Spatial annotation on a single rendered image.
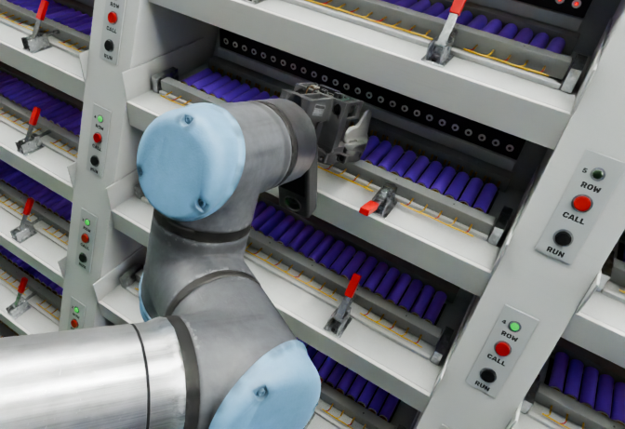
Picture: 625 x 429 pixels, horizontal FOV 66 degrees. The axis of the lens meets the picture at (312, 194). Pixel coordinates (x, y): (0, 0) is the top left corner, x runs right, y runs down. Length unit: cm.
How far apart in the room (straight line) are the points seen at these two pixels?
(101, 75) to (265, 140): 50
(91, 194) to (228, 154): 59
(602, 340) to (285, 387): 41
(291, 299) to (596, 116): 47
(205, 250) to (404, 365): 39
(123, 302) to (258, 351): 69
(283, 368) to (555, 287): 37
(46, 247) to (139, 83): 46
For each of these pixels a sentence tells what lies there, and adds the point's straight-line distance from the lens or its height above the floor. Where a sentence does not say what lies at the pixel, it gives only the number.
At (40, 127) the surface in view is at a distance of 114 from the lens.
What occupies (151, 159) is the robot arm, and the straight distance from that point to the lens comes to 41.
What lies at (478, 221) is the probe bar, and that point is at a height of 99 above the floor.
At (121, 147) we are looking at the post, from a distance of 88.
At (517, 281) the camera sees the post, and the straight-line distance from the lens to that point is 62.
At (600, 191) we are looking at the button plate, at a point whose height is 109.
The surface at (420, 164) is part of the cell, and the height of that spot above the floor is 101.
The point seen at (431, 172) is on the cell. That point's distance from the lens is 70.
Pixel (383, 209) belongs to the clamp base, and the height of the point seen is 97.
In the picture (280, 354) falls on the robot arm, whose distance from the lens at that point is 35.
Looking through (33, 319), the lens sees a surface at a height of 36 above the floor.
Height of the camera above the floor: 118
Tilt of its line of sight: 21 degrees down
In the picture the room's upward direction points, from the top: 17 degrees clockwise
